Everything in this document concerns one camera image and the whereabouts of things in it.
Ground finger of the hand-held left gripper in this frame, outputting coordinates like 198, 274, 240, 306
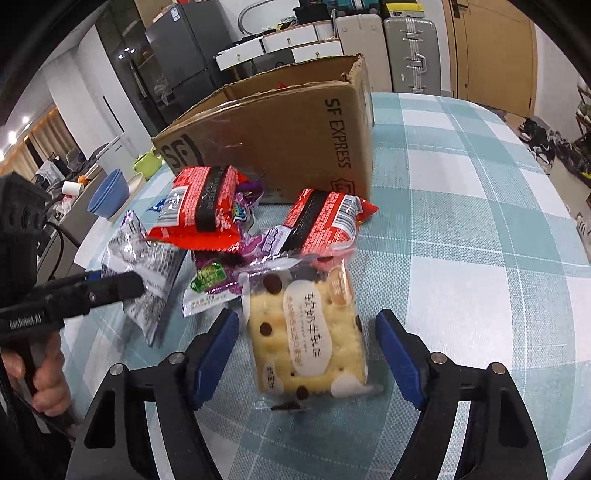
62, 271, 147, 319
44, 271, 105, 291

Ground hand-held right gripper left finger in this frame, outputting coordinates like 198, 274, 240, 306
65, 308, 241, 480

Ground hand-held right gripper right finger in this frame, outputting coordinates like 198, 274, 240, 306
375, 309, 550, 480

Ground white snack bag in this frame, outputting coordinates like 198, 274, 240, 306
100, 210, 188, 348

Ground yellow cracker packet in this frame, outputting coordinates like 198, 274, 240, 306
236, 256, 384, 411

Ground brown cardboard box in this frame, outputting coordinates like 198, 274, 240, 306
151, 53, 376, 204

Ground person's left hand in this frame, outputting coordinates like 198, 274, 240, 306
0, 332, 73, 416

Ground blue bowl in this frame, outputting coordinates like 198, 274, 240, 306
95, 185, 131, 222
87, 168, 127, 215

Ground cream plate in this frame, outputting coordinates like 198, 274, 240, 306
124, 173, 149, 202

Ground purple snack packet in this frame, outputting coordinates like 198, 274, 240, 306
182, 178, 301, 318

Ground green mug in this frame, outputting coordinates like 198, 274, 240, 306
133, 150, 164, 181

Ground red silver snack packet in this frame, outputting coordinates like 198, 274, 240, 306
145, 165, 252, 254

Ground red noodle snack packet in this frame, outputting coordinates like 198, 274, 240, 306
279, 188, 379, 259

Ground dark glass cabinet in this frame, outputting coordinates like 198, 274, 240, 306
95, 0, 162, 134

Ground dark grey refrigerator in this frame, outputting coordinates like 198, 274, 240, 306
144, 2, 227, 109

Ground rows of shoes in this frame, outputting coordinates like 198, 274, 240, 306
519, 88, 591, 185

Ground white dressing table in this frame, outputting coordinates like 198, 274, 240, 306
215, 21, 345, 72

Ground arched mirror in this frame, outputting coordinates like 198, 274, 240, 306
238, 4, 278, 34

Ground silver suitcase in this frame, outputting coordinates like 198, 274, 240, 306
383, 16, 443, 95

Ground cream suitcase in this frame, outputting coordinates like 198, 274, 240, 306
335, 14, 393, 93

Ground wooden shoe rack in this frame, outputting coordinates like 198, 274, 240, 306
574, 78, 591, 123

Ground wooden door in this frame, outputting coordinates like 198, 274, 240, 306
441, 0, 539, 121

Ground teal suitcase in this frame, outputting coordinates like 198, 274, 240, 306
323, 0, 384, 17

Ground black cable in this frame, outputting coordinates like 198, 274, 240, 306
37, 220, 80, 282

